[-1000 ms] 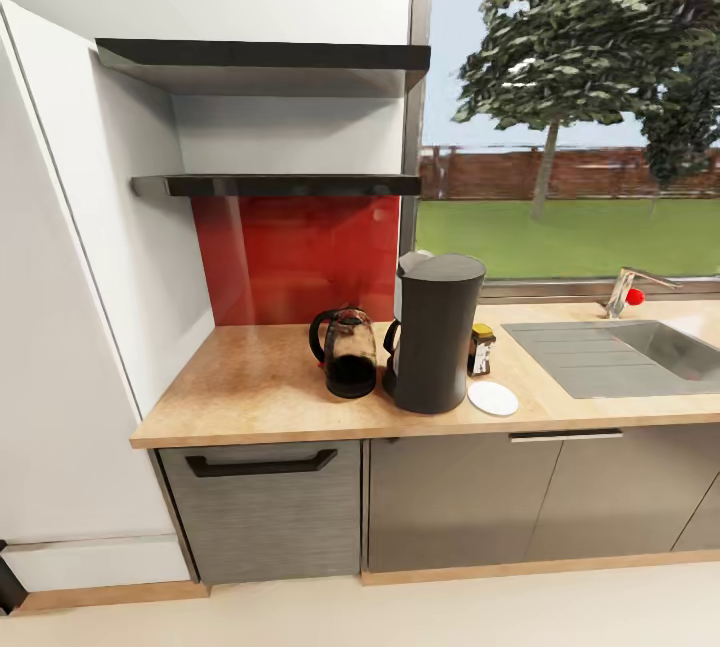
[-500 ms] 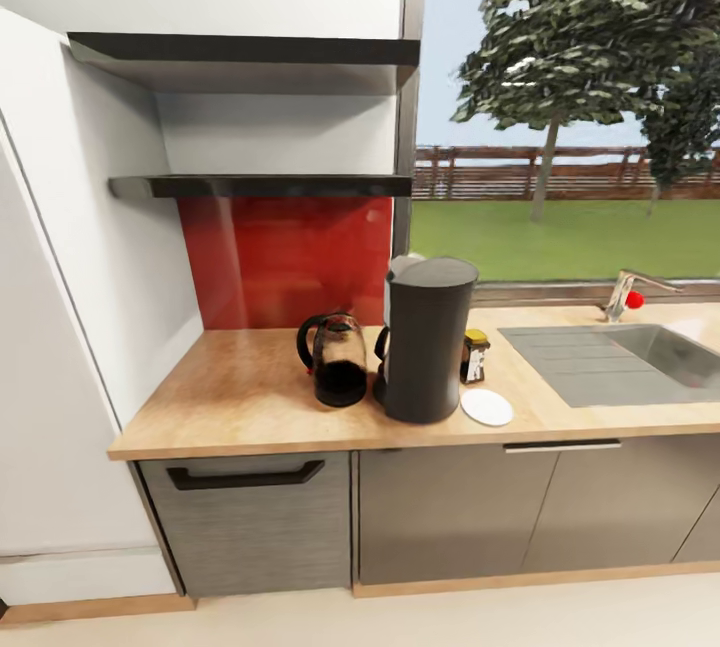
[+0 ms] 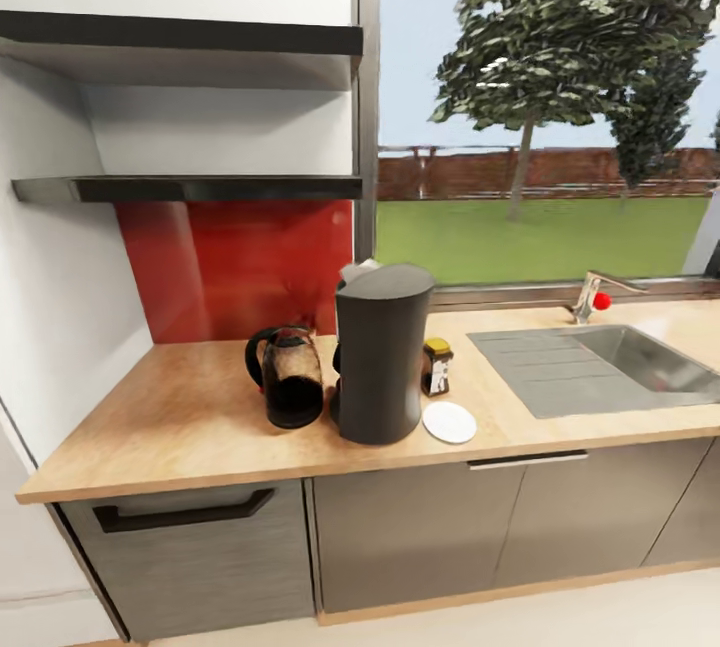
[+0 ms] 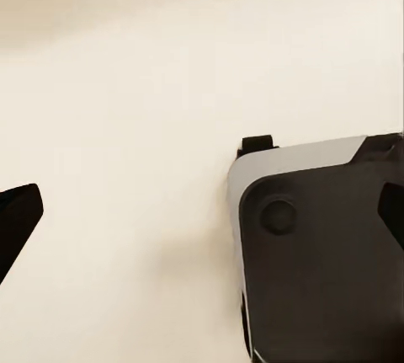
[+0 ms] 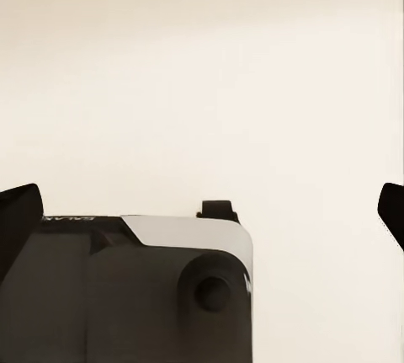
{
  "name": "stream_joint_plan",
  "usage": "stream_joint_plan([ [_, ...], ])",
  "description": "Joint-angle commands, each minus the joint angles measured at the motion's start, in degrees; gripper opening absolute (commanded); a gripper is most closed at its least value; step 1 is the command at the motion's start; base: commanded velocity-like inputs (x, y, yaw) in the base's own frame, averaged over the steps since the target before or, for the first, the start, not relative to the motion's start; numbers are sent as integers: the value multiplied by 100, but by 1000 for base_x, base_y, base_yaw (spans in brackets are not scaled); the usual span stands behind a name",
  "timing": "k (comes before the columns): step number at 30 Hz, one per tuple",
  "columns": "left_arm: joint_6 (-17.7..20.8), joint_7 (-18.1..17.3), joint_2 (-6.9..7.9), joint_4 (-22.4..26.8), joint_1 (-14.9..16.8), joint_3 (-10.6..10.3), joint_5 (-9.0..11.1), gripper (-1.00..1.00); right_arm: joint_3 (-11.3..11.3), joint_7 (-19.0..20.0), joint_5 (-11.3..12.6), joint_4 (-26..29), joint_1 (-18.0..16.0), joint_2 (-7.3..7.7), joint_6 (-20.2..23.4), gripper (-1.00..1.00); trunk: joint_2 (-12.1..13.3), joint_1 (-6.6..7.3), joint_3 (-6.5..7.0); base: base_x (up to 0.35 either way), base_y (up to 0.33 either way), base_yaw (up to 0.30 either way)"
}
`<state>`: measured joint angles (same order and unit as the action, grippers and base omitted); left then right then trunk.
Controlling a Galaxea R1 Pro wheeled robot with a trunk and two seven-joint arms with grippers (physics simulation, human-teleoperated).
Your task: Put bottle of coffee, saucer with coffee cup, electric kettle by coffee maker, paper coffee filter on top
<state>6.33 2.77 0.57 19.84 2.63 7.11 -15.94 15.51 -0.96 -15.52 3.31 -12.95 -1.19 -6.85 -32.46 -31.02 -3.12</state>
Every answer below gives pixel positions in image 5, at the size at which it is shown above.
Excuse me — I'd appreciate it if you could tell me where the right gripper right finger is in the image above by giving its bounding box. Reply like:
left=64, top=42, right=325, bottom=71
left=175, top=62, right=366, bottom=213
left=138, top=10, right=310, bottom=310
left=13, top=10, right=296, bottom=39
left=377, top=182, right=404, bottom=251

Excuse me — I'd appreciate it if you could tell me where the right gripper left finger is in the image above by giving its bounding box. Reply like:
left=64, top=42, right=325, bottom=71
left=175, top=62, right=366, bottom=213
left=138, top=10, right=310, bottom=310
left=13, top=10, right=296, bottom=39
left=0, top=183, right=44, bottom=283

